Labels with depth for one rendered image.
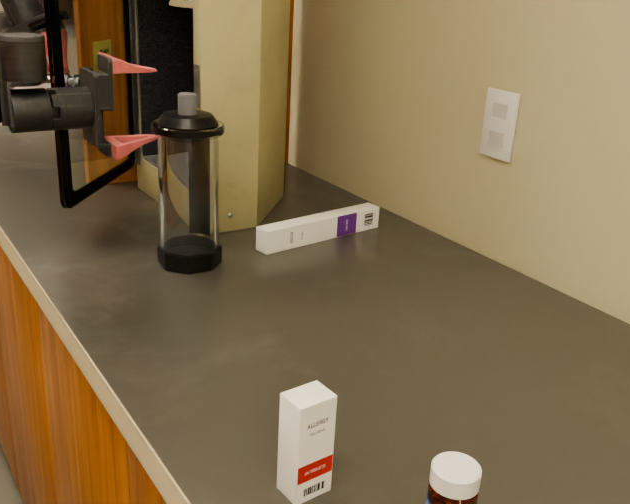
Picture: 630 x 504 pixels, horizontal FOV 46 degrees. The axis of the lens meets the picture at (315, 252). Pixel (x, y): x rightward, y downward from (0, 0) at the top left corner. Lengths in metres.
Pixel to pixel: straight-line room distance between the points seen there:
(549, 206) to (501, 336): 0.29
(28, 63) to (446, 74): 0.73
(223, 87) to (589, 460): 0.80
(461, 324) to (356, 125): 0.68
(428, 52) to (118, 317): 0.76
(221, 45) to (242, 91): 0.09
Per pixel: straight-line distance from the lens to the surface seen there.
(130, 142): 1.09
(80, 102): 1.06
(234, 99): 1.27
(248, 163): 1.31
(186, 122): 1.09
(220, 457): 0.76
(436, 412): 0.85
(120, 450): 1.02
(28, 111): 1.04
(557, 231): 1.24
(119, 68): 1.06
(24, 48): 1.03
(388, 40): 1.51
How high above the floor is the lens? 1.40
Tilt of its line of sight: 22 degrees down
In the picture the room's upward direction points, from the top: 3 degrees clockwise
